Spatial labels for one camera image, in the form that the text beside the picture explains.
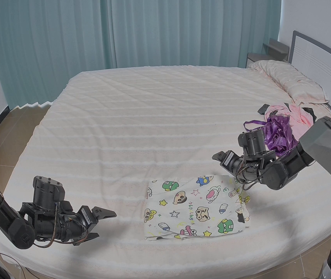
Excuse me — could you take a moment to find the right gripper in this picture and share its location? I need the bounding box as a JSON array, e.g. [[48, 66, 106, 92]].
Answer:
[[211, 151, 243, 176]]

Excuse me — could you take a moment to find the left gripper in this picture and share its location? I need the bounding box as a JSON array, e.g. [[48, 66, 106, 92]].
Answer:
[[73, 205, 117, 246]]

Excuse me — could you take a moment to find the white printed pyjama top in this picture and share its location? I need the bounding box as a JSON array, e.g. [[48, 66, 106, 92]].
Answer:
[[144, 174, 251, 241]]

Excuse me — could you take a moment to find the bed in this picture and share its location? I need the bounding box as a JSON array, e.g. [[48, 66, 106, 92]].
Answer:
[[0, 30, 331, 276]]

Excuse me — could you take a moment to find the purple satin garment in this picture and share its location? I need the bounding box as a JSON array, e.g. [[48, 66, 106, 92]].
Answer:
[[243, 117, 298, 157]]

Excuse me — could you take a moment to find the pink garment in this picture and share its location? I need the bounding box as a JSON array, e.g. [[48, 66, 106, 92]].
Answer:
[[258, 103, 314, 139]]

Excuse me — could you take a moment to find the black garment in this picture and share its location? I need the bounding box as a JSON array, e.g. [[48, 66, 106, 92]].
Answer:
[[302, 106, 319, 121]]

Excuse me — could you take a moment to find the pale pink pillow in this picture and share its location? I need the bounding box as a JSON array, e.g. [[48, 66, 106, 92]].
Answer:
[[248, 60, 306, 87], [285, 79, 330, 106]]

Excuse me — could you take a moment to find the grey bedside table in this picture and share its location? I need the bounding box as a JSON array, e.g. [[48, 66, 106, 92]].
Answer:
[[247, 38, 290, 67]]

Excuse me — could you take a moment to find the blue-green curtain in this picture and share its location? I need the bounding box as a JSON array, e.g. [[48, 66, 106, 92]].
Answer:
[[0, 0, 118, 110], [104, 0, 282, 69]]

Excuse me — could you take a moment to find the black cable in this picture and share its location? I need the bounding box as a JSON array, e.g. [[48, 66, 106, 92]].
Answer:
[[0, 251, 34, 278]]

